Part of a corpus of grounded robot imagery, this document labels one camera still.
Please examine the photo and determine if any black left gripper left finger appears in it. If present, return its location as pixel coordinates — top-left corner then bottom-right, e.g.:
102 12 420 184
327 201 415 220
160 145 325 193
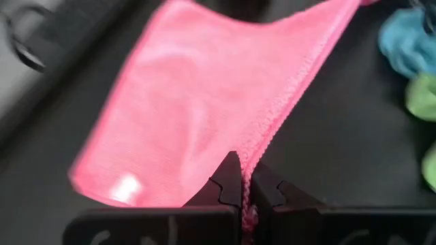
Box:
183 150 244 245

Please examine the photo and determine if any pink microfiber towel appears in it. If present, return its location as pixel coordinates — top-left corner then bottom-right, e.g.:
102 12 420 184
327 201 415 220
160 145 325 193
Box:
67 0 379 239

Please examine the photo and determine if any teal microfiber towel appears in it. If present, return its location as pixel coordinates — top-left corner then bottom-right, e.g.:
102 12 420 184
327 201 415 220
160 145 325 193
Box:
377 6 436 80

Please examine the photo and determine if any black looped floor cable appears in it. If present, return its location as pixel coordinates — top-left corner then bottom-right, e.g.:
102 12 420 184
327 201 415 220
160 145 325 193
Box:
6 5 57 74

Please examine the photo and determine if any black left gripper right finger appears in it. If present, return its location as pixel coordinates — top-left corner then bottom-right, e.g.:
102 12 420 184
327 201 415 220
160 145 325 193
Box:
251 161 325 245

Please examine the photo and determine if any green microfiber towel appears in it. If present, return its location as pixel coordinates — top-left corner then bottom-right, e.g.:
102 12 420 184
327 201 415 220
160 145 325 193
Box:
404 73 436 191

